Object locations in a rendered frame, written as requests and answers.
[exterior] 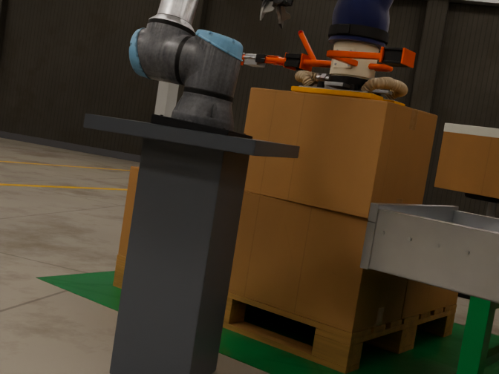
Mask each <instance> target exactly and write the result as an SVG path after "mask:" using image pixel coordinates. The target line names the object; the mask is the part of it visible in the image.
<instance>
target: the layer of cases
mask: <svg viewBox="0 0 499 374"><path fill-rule="evenodd" d="M138 172H139V167H137V166H131V170H130V175H129V180H128V190H127V195H126V201H125V211H124V216H123V226H122V231H121V237H120V247H119V252H118V254H119V255H122V256H124V257H126V255H127V249H128V239H129V234H130V228H131V219H132V214H133V208H134V198H135V193H136V187H137V178H138ZM367 223H368V219H367V218H363V217H357V216H353V215H350V214H344V213H341V212H337V211H331V210H327V209H321V208H318V207H314V206H308V205H305V204H300V203H295V202H291V201H288V200H282V199H278V198H274V197H268V196H265V195H261V194H256V193H252V192H248V191H244V196H243V201H242V206H241V215H240V220H239V225H238V233H237V239H236V244H235V253H234V258H233V263H232V271H231V277H230V282H229V291H228V292H232V293H235V294H237V295H240V296H243V297H245V298H249V299H252V300H254V301H258V302H261V303H263V304H267V305H270V306H274V307H276V308H279V309H283V310H285V311H288V312H291V313H294V314H297V315H300V316H302V317H305V318H309V319H311V320H314V321H318V322H320V323H323V324H327V325H329V326H332V327H335V328H338V329H342V330H344V331H347V332H351V333H353V332H358V331H360V330H364V329H368V328H371V327H376V326H379V325H382V324H386V323H390V322H392V321H398V320H400V319H403V318H408V317H411V316H414V315H419V314H422V313H424V312H429V311H432V310H436V309H440V308H443V307H446V306H451V305H454V304H456V303H457V296H458V292H454V291H451V290H447V289H443V288H440V287H436V286H432V285H428V284H425V283H420V282H417V281H415V280H409V279H406V278H401V277H398V276H396V275H390V274H387V273H384V272H379V271H377V270H373V269H363V268H360V263H361V258H362V250H363V246H364V241H365V233H366V228H367Z"/></svg>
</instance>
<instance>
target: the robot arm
mask: <svg viewBox="0 0 499 374"><path fill-rule="evenodd" d="M198 1H199V0H161V2H160V6H159V9H158V11H157V15H155V16H152V17H151V18H149V21H148V24H147V27H146V28H144V27H142V28H140V29H138V30H136V31H135V32H134V34H133V36H132V37H131V41H130V47H129V59H130V63H131V66H132V68H133V70H134V71H135V73H136V74H138V75H139V76H142V77H145V78H148V79H151V80H157V81H162V82H169V83H173V84H177V85H184V90H183V95H182V97H181V98H180V100H179V102H178V103H177V104H176V106H175V108H174V110H173V111H172V116H171V118H174V119H181V120H184V121H188V122H194V123H198V124H201V125H208V126H212V127H216V128H222V129H223V128H225V129H226V130H229V131H233V129H234V119H233V113H232V101H233V98H234V94H235V88H236V84H237V81H238V74H239V70H240V66H241V62H242V54H243V45H242V44H241V43H240V42H238V41H236V40H234V39H232V38H229V37H228V36H224V35H221V34H219V33H214V32H212V31H208V30H201V29H199V30H197V32H195V31H194V29H193V27H192V22H193V19H194V16H195V11H196V9H197V5H198ZM261 1H263V2H262V5H261V13H260V21H261V20H262V19H263V17H264V14H265V13H268V12H272V11H274V9H275V8H274V7H277V8H276V13H277V15H278V25H279V26H280V28H281V29H282V28H283V26H284V21H285V20H288V19H290V18H291V15H290V14H289V13H287V12H286V10H285V7H290V6H293V0H261ZM273 6H274V7H273ZM195 34H196V35H195Z"/></svg>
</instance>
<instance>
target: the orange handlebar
mask: <svg viewBox="0 0 499 374"><path fill-rule="evenodd" d="M379 56H380V53H372V52H358V51H344V50H328V51H327V57H330V58H331V59H335V60H337V61H340V62H343V63H345V64H348V65H352V66H357V65H358V61H356V60H355V59H374V60H379ZM265 63H268V64H271V65H281V66H284V58H282V57H280V56H266V59H265ZM303 64H304V65H309V66H310V67H320V68H330V66H331V61H327V60H315V59H304V61H303ZM328 66H329V67H328ZM368 67H369V69H371V70H375V71H381V72H391V71H392V70H393V67H390V66H387V65H384V64H373V63H370V64H369V65H368Z"/></svg>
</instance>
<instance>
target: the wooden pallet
mask: <svg viewBox="0 0 499 374"><path fill-rule="evenodd" d="M125 260H126V257H124V256H122V255H117V261H116V267H115V273H114V282H113V286H115V287H118V288H120V289H122V284H123V275H124V269H125ZM247 304H249V305H251V306H255V307H258V308H260V309H264V310H266V311H268V312H272V313H275V314H277V315H281V316H284V317H286V318H289V319H292V320H294V321H298V322H301V323H303V324H307V325H310V326H312V327H315V328H316V331H315V336H314V341H313V346H310V345H309V344H305V343H303V342H300V341H297V340H295V339H292V338H288V337H287V336H284V335H280V334H278V333H276V332H272V331H270V330H268V329H264V328H262V327H258V326H256V325H254V324H250V323H247V322H246V321H244V316H245V312H246V306H247ZM456 308H457V304H454V305H451V306H446V307H443V308H440V309H436V310H432V311H429V312H424V313H422V314H419V315H414V316H411V317H408V318H403V319H400V320H398V321H392V322H390V323H386V324H382V325H379V326H376V327H371V328H368V329H364V330H360V331H358V332H353V333H351V332H347V331H344V330H342V329H338V328H335V327H332V326H329V325H327V324H323V323H320V322H318V321H314V320H311V319H309V318H305V317H302V316H300V315H297V314H294V313H291V312H288V311H285V310H283V309H279V308H276V307H274V306H270V305H267V304H263V303H261V302H258V301H254V300H252V299H249V298H245V297H243V296H240V295H237V294H235V293H232V292H228V295H227V300H226V309H225V315H224V323H223V328H226V329H229V330H231V331H233V332H236V333H239V334H242V335H245V336H246V337H249V338H252V339H255V340H257V341H260V342H263V343H265V344H268V345H270V346H273V347H276V348H279V349H280V350H283V351H286V352H289V353H292V354H294V355H297V356H300V357H302V358H305V359H307V360H310V361H313V362H316V363H317V364H321V365H323V366H326V367H329V368H331V369H333V370H337V371H339V372H341V373H344V374H346V373H349V372H352V371H354V370H358V369H359V362H360V358H361V354H362V345H363V342H365V343H366V344H370V345H373V346H375V347H379V348H382V349H384V350H388V351H391V352H394V353H396V354H400V353H402V352H405V351H408V350H412V349H413V348H414V341H415V336H416V331H417V329H419V330H422V331H424V332H429V333H431V334H434V335H438V336H441V337H446V336H448V335H451V333H452V328H453V324H454V317H455V312H456Z"/></svg>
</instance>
